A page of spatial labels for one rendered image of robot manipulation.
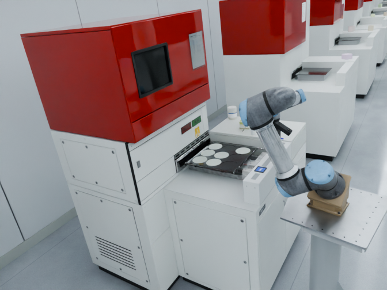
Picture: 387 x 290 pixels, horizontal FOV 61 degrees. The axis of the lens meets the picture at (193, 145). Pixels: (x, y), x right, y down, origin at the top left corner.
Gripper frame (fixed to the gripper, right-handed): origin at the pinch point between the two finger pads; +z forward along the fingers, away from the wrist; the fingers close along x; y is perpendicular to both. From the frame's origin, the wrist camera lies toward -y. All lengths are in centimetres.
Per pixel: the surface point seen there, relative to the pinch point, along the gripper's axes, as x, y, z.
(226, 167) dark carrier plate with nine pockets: 19.8, 26.0, 7.8
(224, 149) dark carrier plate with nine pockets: -2.7, 39.5, 7.7
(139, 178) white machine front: 63, 58, -1
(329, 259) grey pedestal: 32, -40, 46
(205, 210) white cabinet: 46, 28, 24
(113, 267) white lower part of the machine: 66, 104, 84
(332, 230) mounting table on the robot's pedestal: 45, -42, 16
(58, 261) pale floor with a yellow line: 73, 166, 98
